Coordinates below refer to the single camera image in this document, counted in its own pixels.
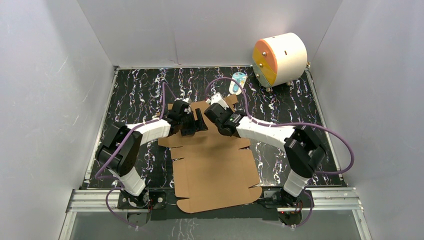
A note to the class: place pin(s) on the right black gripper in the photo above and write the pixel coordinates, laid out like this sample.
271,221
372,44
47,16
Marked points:
228,110

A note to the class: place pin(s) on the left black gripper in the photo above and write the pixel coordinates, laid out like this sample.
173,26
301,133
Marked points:
191,120

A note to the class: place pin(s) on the brown cardboard box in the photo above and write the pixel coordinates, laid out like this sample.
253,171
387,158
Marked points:
212,171

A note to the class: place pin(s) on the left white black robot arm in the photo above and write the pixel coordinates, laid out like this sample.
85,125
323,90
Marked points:
120,148

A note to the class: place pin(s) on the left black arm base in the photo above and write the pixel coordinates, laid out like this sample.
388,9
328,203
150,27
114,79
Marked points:
139,209

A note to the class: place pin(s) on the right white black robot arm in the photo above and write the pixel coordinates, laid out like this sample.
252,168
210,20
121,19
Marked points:
302,146

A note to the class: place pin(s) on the light blue packaged tool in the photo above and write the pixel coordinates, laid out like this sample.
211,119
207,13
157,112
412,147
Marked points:
236,88

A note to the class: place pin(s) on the white cylindrical drum orange face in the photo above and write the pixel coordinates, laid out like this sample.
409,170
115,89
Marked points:
279,59

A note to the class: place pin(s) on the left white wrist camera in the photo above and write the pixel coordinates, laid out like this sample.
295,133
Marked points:
187,100

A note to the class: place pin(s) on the aluminium frame rail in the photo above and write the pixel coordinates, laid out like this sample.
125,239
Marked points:
323,213

